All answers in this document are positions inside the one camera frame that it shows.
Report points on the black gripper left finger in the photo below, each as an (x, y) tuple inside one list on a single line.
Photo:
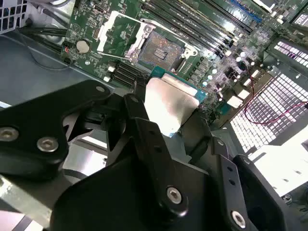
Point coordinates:
[(31, 125)]

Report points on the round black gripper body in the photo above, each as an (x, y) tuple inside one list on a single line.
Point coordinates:
[(115, 204)]

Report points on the metal socket cover frame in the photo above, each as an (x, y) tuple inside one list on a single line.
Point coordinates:
[(101, 38)]

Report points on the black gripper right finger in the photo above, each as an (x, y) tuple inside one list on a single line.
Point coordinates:
[(240, 192)]

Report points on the silver topped CPU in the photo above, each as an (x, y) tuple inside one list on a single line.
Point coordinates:
[(168, 103)]

